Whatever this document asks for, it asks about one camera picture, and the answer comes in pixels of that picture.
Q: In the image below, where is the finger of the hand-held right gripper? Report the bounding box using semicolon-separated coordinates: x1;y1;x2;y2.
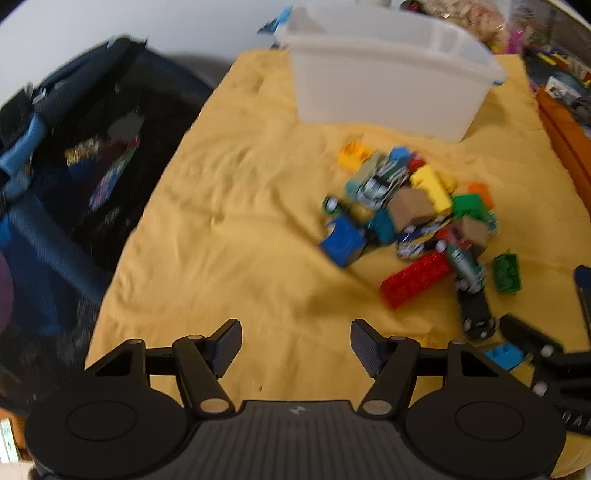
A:
500;314;566;388
574;265;591;333

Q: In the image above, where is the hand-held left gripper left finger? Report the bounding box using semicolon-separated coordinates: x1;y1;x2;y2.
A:
84;318;243;420

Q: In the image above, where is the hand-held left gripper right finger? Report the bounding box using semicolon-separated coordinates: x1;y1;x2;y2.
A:
350;318;514;420

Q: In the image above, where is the light blue toy brick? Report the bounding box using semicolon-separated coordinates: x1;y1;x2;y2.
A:
485;344;527;370

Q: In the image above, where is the green studded toy brick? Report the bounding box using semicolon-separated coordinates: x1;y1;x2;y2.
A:
492;251;522;294

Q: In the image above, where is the red long toy brick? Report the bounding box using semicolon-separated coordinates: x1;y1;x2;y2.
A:
379;251;455;309

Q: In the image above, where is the pile of toy bricks and cars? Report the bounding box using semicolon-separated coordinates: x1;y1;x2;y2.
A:
322;141;502;278

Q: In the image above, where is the orange toy brick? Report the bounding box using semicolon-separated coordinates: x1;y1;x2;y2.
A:
466;181;495;204

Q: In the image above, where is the bright yellow toy brick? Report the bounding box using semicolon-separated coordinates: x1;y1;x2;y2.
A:
410;166;455;215

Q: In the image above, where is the small orange-yellow toy brick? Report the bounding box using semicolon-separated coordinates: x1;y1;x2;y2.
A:
338;142;374;168

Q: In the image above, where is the white plastic storage bin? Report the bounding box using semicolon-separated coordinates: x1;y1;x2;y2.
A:
257;6;509;144

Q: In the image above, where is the yellow cloth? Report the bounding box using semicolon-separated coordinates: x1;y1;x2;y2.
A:
84;50;591;478

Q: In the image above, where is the orange cloth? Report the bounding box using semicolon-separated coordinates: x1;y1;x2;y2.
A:
536;88;591;199

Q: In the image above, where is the dark blue mesh bag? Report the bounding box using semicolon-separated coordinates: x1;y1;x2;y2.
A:
0;37;218;416

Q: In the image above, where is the clear toy package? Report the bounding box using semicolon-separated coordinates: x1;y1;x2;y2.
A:
522;25;591;81

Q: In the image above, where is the pink cellophane wrap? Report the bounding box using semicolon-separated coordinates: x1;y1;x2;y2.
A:
503;25;527;54

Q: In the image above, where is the snack bag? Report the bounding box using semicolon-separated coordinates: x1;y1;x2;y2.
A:
418;0;504;40

